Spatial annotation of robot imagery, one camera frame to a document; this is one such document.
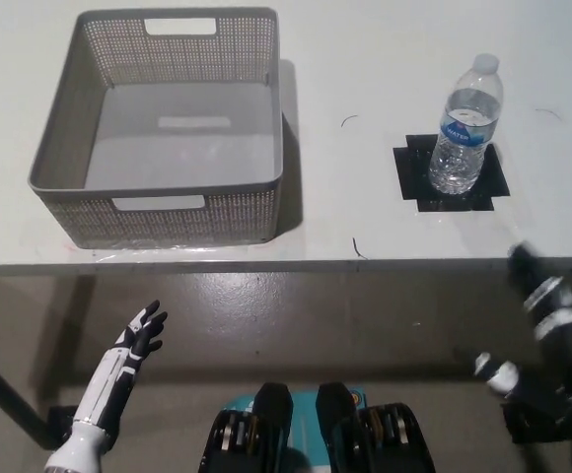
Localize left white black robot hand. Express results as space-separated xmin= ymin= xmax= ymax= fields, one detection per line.
xmin=71 ymin=299 xmax=169 ymax=438

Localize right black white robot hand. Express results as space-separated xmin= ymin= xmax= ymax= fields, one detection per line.
xmin=472 ymin=239 xmax=572 ymax=403

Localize clear plastic water bottle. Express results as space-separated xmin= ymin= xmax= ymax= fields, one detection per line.
xmin=427 ymin=52 xmax=506 ymax=196

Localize clear plastic tape strip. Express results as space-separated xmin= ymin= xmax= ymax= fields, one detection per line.
xmin=88 ymin=242 xmax=267 ymax=258

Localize black tape square patch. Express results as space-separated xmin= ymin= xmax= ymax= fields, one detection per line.
xmin=393 ymin=132 xmax=511 ymax=214

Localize grey perforated plastic basket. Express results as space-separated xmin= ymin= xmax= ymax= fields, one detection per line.
xmin=27 ymin=6 xmax=286 ymax=250

